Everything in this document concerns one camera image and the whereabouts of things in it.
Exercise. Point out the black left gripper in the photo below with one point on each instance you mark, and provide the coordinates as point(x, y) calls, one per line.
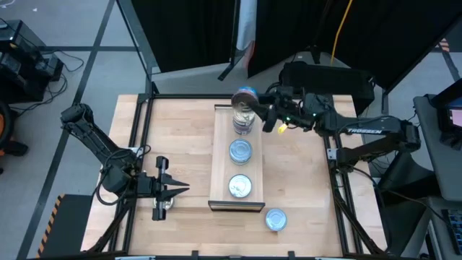
point(148, 186)

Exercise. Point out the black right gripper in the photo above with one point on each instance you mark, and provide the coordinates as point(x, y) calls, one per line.
point(285, 106)

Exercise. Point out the red seafood can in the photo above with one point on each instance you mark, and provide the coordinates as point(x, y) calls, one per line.
point(240, 186)

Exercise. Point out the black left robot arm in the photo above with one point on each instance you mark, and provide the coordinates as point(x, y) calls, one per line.
point(94, 137)

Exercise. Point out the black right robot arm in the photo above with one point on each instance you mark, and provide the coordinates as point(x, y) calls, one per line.
point(379, 130)

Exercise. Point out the black stand pole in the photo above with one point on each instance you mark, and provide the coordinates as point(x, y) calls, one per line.
point(226, 71)

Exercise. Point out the black equipment case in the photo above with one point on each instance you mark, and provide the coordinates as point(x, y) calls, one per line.
point(332, 77)

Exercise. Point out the black curtain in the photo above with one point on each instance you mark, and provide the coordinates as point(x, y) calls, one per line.
point(187, 32)
point(390, 32)

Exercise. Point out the black mat with hazard stripes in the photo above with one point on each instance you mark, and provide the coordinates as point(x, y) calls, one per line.
point(72, 224)

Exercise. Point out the black chair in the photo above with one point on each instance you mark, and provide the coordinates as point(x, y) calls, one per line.
point(404, 202)

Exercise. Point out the orange and black machine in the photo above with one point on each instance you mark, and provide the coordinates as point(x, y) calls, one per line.
point(4, 126)

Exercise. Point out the large black equipment box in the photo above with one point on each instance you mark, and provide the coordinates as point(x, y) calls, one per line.
point(21, 79)

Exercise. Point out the black monitor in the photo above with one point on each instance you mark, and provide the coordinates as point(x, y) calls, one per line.
point(447, 108)

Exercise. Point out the grey desk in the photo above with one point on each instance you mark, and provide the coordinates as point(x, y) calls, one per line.
point(444, 169)

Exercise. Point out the small black equipment box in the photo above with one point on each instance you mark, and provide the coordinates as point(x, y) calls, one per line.
point(16, 36)

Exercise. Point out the black keyboard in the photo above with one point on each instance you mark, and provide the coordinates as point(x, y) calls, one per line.
point(455, 227)

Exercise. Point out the wooden shelf riser black frame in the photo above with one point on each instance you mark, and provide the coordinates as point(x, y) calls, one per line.
point(220, 162)

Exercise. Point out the black aluminium table frame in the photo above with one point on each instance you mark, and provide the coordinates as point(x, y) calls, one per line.
point(180, 96)

